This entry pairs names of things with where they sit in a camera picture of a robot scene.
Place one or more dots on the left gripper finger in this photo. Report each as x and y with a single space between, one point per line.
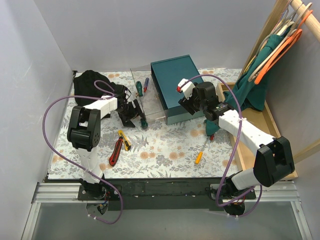
126 120
138 109

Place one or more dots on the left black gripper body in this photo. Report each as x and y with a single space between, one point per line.
132 113

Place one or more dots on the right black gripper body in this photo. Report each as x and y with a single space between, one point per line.
189 105

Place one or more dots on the small green screwdriver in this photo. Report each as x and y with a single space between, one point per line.
144 123

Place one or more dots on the clear acrylic drawer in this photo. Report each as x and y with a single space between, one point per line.
150 101

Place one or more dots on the long green screwdriver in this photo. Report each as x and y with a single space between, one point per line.
140 92

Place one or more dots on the blue red screwdriver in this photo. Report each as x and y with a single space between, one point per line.
146 83

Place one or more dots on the red small screwdriver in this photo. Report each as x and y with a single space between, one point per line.
211 139

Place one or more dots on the orange handle screwdriver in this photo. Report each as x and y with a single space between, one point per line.
200 154

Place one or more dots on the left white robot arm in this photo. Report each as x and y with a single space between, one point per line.
84 132

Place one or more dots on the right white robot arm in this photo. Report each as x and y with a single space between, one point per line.
273 156

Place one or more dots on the yellow utility knife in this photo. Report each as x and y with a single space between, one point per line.
126 142

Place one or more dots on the green cloth on table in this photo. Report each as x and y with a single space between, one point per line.
210 127

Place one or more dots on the red black utility knife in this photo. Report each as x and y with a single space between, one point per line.
116 152

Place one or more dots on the green garment on hanger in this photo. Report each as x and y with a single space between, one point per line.
248 94

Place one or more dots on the floral table mat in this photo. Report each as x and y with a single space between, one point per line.
160 151

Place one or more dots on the black cloth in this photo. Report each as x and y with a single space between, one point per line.
92 84

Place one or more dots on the orange hanger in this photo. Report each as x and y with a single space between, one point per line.
280 51

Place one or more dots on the wooden rod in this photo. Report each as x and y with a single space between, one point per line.
301 7

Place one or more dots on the beige hanger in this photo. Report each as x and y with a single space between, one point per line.
285 26

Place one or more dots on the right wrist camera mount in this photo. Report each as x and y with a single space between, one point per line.
186 87

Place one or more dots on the wooden clothes rack frame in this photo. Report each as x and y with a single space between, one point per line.
244 158

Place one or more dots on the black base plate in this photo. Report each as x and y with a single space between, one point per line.
158 193

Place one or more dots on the aluminium rail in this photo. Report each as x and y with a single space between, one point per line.
163 210

